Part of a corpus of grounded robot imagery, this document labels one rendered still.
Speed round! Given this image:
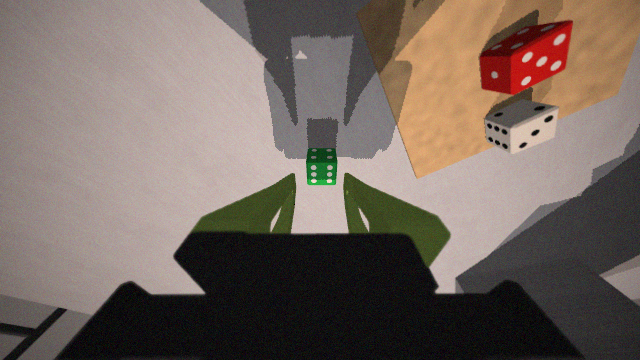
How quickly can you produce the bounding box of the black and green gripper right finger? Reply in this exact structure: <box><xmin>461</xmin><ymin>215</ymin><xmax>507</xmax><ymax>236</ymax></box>
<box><xmin>343</xmin><ymin>173</ymin><xmax>451</xmax><ymax>269</ymax></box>

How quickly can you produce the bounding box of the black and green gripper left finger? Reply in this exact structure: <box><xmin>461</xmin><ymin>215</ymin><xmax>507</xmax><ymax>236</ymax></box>
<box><xmin>188</xmin><ymin>173</ymin><xmax>296</xmax><ymax>235</ymax></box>

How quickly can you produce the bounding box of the green die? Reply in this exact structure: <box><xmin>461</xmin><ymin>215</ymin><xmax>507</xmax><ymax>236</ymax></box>
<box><xmin>306</xmin><ymin>148</ymin><xmax>338</xmax><ymax>185</ymax></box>

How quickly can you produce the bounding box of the red die with white pips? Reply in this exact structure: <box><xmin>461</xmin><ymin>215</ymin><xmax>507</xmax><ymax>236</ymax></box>
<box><xmin>480</xmin><ymin>20</ymin><xmax>573</xmax><ymax>95</ymax></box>

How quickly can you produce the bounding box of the tan mat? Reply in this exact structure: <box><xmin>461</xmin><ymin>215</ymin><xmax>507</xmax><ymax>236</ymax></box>
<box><xmin>356</xmin><ymin>0</ymin><xmax>640</xmax><ymax>179</ymax></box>

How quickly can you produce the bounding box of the white die with black pips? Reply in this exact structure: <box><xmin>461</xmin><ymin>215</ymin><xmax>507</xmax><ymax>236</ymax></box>
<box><xmin>485</xmin><ymin>99</ymin><xmax>559</xmax><ymax>154</ymax></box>

